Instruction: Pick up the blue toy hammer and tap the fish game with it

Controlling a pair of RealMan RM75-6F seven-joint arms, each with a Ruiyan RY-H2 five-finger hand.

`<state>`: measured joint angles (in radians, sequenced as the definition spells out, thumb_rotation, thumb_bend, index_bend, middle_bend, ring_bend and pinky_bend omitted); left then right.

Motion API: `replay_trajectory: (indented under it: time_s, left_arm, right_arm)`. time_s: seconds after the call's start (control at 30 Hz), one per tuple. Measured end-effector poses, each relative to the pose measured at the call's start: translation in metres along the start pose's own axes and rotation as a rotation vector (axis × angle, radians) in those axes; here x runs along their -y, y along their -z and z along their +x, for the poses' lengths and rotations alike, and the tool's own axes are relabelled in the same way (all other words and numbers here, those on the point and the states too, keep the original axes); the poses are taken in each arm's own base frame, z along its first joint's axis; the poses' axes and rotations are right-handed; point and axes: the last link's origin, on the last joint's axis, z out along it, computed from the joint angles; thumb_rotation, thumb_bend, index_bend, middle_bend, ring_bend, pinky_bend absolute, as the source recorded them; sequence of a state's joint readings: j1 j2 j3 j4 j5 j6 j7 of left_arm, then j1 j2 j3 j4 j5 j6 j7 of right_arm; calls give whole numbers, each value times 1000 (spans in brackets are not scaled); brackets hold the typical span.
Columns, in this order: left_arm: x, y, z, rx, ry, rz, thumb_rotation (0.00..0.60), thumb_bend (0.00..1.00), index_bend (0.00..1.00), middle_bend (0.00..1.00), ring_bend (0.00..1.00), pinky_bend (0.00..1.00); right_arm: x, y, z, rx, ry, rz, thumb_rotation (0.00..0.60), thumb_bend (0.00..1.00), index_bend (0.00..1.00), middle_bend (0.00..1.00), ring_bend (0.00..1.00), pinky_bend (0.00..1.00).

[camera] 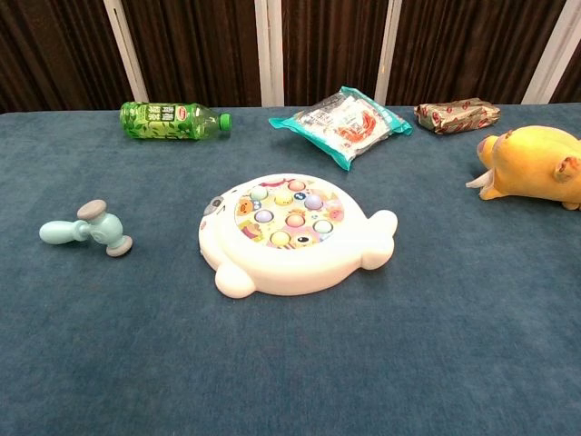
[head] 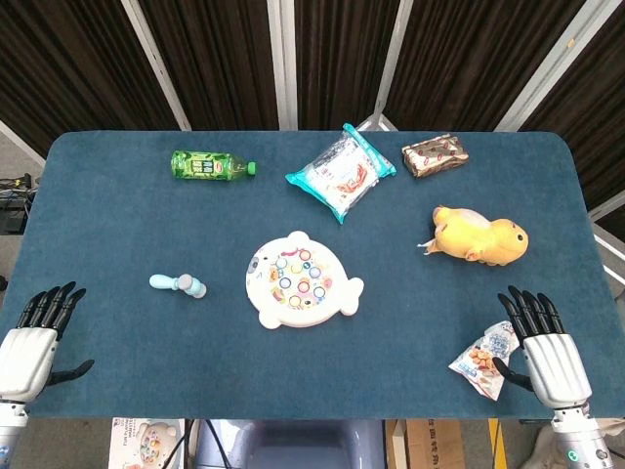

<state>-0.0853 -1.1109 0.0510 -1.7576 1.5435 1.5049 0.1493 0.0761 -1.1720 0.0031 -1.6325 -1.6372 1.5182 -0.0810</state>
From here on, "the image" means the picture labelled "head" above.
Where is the light blue toy rod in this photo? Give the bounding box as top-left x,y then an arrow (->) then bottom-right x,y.
148,273 -> 208,300

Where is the white fish-shaped toy board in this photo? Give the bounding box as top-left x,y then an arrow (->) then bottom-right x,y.
245,231 -> 365,330

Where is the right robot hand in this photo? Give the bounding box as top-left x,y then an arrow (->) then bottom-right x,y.
491,285 -> 594,409

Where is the blue felt table mat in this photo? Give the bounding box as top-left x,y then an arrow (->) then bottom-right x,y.
0,129 -> 625,421

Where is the yellow plush toy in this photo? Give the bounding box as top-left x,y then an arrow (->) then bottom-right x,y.
417,205 -> 529,267

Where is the teal clear snack bag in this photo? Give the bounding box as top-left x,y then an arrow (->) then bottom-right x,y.
284,122 -> 397,226

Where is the green tea bottle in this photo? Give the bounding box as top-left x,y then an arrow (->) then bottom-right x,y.
170,149 -> 259,182

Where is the brown cardboard box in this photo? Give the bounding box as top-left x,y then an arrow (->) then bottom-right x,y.
385,418 -> 466,469

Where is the small white snack packet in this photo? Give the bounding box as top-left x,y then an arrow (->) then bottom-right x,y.
447,320 -> 521,403

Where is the black equipment with cables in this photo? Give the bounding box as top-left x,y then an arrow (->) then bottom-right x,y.
0,173 -> 38,235

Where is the black cable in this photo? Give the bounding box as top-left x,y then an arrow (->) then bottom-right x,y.
168,418 -> 233,469

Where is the white printed product box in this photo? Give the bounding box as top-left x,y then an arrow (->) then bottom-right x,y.
107,417 -> 187,469

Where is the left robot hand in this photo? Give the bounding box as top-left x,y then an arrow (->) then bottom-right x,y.
0,280 -> 96,405

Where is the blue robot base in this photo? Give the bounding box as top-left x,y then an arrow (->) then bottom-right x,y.
194,418 -> 387,469

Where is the brown wrapped snack pack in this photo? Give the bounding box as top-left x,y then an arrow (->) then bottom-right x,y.
400,135 -> 471,179

